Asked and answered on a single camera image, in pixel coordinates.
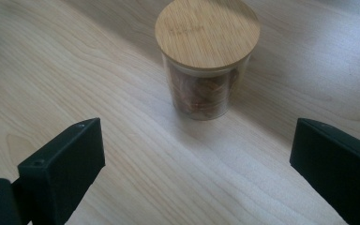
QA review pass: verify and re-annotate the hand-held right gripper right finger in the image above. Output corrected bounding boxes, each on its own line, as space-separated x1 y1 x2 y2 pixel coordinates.
289 117 360 225

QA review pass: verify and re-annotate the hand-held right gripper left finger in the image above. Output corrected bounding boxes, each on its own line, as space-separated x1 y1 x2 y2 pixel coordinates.
17 117 107 225

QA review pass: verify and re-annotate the small jar with reddish contents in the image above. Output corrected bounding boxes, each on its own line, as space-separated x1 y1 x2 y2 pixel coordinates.
154 0 262 122

